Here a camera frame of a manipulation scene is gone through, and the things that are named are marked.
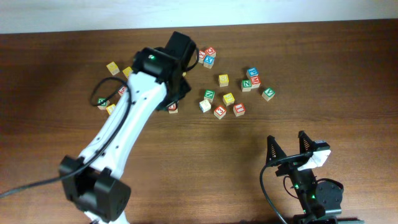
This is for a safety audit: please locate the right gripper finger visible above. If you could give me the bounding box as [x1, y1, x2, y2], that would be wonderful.
[266, 135, 287, 167]
[298, 131, 315, 154]

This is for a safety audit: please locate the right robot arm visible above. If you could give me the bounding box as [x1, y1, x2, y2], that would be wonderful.
[259, 131, 344, 224]

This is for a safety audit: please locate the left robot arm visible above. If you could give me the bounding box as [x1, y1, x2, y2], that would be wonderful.
[58, 32, 198, 223]

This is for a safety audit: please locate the red U block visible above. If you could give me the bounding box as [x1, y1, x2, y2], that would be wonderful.
[168, 103, 178, 114]

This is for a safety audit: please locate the white blue-edged block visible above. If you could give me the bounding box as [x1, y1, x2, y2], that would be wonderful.
[199, 100, 211, 113]

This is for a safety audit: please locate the green N block centre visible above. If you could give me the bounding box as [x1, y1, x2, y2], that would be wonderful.
[204, 90, 215, 103]

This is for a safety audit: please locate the green n block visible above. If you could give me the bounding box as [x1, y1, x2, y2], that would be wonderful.
[204, 90, 215, 103]
[241, 80, 252, 92]

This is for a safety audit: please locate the blue X block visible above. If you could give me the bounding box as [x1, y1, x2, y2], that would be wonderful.
[203, 55, 215, 69]

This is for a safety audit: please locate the red Y block top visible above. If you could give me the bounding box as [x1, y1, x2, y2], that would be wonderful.
[198, 50, 207, 63]

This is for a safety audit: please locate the yellow block upper right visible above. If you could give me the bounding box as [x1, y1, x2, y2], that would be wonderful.
[218, 74, 229, 87]

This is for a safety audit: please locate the red 3 block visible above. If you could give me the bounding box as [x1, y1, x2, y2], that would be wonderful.
[213, 106, 226, 119]

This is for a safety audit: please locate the red Q block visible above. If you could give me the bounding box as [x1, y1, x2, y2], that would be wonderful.
[205, 47, 216, 58]

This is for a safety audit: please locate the yellow block centre right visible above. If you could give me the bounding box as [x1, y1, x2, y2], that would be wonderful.
[223, 93, 235, 106]

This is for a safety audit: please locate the red 6 block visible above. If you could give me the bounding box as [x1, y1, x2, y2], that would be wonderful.
[118, 86, 127, 96]

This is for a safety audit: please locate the yellow block beside E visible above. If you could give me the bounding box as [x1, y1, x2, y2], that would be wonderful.
[123, 67, 133, 78]

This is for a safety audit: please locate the red I block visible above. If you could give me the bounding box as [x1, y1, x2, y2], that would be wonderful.
[233, 103, 246, 116]

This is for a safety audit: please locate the green V block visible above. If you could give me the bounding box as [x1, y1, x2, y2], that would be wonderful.
[262, 88, 275, 101]

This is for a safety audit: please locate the yellow block far left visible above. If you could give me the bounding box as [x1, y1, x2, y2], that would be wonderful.
[106, 62, 120, 76]

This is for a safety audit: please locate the yellow block above B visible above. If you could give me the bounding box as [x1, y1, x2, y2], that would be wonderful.
[106, 104, 116, 115]

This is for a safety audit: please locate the green N block right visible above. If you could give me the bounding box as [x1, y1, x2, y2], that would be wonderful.
[241, 80, 252, 92]

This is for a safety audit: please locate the red M block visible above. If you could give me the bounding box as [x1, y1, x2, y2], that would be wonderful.
[250, 76, 261, 89]

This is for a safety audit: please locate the green B block left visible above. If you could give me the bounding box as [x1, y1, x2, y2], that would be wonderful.
[97, 98, 110, 110]

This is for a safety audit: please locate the blue P block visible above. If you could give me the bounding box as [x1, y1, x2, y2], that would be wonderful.
[246, 67, 259, 79]

